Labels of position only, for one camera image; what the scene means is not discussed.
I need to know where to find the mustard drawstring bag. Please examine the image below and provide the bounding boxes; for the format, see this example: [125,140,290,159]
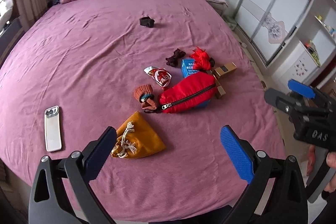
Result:
[110,111,166,159]

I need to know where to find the orange clear box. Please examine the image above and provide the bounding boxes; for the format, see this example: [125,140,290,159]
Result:
[206,71,226,99]

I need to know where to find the red white snack wrapper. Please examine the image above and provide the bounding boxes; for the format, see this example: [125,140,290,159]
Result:
[143,66,172,89]

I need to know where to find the brown rolled sock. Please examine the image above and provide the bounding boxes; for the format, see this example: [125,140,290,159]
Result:
[133,84,157,112]

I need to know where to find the white smartphone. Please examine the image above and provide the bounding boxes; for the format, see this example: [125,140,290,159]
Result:
[44,106,62,152]

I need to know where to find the red tassel ornament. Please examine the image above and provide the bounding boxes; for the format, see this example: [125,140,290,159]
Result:
[190,47,215,71]

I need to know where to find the pink bed sheet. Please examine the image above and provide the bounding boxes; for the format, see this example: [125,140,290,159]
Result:
[1,0,285,222]

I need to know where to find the person's right hand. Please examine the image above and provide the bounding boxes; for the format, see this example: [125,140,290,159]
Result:
[306,145,335,197]

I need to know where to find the white shelf cabinet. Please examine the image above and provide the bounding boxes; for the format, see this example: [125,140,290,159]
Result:
[271,0,335,92]

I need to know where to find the red zipper pouch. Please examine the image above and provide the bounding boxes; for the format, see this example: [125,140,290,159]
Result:
[158,72,217,114]

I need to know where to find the white bedside table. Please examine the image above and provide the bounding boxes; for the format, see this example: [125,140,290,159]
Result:
[205,0,228,16]

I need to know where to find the blue carton box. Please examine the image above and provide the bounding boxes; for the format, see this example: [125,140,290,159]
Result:
[181,59,199,78]

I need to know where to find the black cloth item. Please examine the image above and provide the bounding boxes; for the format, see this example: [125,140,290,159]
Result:
[139,16,155,28]

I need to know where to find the gold carton box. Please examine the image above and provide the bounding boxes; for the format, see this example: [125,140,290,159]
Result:
[214,62,237,79]

